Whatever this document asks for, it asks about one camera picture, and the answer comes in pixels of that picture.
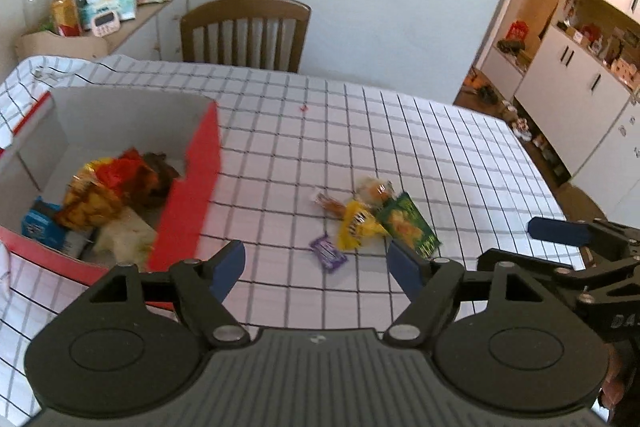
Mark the clear packet with yellow cake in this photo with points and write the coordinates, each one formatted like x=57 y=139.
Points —
x=377 y=192

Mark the white patterned shoes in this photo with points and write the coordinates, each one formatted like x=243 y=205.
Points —
x=523 y=129

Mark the wooden slatted chair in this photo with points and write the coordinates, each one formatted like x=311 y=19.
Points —
x=245 y=9

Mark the green chip packet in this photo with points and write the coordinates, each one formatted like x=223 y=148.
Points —
x=410 y=227

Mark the red brown snack packet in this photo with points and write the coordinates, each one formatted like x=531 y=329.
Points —
x=160 y=177

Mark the white digital timer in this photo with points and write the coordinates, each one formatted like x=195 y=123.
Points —
x=106 y=24

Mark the clear orange snack bag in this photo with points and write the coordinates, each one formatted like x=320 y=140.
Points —
x=100 y=192

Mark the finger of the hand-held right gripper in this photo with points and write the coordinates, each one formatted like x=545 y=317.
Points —
x=535 y=264
x=557 y=232

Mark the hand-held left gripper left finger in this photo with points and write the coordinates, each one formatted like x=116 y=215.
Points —
x=227 y=264

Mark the pale green tissue box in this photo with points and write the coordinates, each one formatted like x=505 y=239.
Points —
x=112 y=2

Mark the assorted counter knickknacks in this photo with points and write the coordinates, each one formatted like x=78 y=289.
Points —
x=600 y=42

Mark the light wooden side cabinet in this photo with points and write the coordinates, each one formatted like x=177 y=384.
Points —
x=150 y=14

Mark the white lower cabinet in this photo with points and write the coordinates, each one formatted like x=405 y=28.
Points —
x=575 y=107

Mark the orange juice bottle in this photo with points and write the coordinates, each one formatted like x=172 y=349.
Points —
x=65 y=12

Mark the purple candy packet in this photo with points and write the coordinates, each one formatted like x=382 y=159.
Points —
x=327 y=252

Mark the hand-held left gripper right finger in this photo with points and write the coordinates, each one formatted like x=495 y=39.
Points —
x=402 y=267

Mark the red cardboard box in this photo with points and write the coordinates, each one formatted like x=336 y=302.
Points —
x=200 y=167

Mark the red decorative item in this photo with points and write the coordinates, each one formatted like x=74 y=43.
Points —
x=519 y=31

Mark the yellow candy packet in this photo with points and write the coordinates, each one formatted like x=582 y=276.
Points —
x=357 y=227

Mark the cream triangular snack packet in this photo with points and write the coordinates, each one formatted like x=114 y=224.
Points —
x=125 y=237

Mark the white checked tablecloth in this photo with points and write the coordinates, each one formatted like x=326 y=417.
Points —
x=350 y=132

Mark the blue snack packet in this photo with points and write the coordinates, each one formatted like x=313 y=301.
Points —
x=42 y=222

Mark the person's right hand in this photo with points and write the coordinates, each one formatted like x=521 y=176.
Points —
x=615 y=382

